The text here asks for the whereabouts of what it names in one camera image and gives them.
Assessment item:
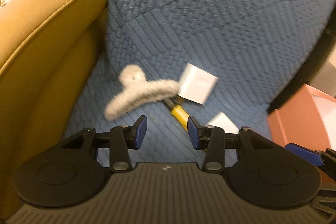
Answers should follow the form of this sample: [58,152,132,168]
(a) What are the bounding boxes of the pink cardboard box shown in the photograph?
[268,84,335,151]

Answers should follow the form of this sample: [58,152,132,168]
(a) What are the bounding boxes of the yellow handled screwdriver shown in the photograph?
[162,95,208,154]

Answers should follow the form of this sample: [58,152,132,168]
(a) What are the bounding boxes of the blue quilted sofa cover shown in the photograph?
[65,0,335,163]

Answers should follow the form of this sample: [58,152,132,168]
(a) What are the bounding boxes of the fluffy white hair claw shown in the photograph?
[104,64,179,121]

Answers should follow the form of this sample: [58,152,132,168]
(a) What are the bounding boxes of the white plug charger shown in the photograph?
[207,112,239,134]

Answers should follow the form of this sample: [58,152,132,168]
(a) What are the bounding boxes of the white square charger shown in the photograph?
[178,63,218,105]

